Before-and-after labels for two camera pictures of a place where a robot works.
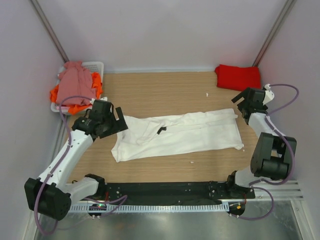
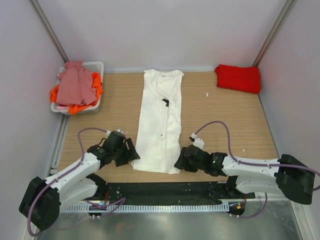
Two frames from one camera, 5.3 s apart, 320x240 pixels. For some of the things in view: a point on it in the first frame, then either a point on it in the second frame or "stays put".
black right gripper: x=243 y=94 to x=182 y=163
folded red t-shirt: x=235 y=78 stays put
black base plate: x=213 y=192 stays put
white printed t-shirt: x=177 y=134 to x=158 y=142
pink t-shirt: x=75 y=80 stays put
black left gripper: x=119 y=125 to x=130 y=154
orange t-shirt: x=75 y=109 stays put
